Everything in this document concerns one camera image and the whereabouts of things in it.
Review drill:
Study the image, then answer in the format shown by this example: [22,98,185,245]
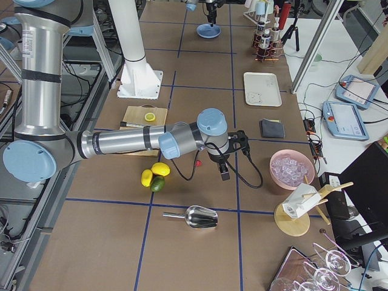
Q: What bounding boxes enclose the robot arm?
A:
[181,0,219,27]
[2,1,249,182]

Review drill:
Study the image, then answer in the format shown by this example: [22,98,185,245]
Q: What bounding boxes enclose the grey folded cloth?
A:
[259,119,286,138]

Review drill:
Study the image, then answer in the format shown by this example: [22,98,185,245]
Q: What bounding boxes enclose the steel scoop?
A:
[163,206,218,229]

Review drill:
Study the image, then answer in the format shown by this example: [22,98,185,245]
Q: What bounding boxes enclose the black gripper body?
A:
[205,0,218,19]
[207,130,250,164]

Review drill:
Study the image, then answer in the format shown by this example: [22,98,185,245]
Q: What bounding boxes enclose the pink bowl with ice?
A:
[269,149,315,190]

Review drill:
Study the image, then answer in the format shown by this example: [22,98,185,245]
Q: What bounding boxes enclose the wooden cutting board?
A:
[116,105,169,158]

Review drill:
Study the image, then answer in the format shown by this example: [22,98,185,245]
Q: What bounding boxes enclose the light blue plate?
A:
[196,24,221,39]

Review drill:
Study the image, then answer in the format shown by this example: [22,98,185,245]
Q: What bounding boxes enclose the white wire cup rack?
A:
[243,0,274,23]

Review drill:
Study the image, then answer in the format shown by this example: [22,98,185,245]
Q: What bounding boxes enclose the cream bear tray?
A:
[243,72,282,107]

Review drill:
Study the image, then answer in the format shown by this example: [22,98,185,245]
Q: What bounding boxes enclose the red cylinder tube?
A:
[278,1,292,30]

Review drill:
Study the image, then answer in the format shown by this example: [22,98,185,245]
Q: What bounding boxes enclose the mint green bowl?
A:
[310,53,323,72]

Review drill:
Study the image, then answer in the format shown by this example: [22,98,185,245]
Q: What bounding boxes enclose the lemon half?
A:
[144,112,156,122]

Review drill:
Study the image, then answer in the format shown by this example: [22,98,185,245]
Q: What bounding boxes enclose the black camera tripod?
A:
[281,0,304,52]

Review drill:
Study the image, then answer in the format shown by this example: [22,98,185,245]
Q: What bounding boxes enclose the white paper carton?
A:
[282,183,321,219]

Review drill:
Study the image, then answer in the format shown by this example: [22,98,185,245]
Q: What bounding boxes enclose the round wooden stand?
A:
[274,182,353,236]

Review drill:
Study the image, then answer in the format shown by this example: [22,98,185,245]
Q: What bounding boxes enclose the steel handled knife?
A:
[120,121,147,127]

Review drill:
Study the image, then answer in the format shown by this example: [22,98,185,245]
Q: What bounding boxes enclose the blue teach pendant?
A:
[335,75,380,110]
[322,101,369,141]

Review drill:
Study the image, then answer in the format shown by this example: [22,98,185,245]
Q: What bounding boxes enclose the dark tea bottle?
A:
[270,18,280,44]
[260,29,270,50]
[254,21,266,48]

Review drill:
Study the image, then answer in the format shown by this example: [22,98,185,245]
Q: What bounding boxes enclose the copper wire bottle rack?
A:
[252,32,283,62]

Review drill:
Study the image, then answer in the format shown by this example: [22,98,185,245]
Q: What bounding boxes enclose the wine glass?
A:
[313,242,360,277]

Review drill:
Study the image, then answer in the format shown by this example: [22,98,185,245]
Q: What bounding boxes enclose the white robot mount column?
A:
[109,0,163,99]

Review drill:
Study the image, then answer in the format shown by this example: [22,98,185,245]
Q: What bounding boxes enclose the aluminium frame post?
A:
[290,0,344,94]

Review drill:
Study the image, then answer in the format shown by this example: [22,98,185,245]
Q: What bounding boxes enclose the yellow lemon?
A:
[141,169,153,187]
[151,162,170,176]

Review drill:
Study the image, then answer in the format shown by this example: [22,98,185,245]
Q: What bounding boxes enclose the green lime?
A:
[150,176,165,192]

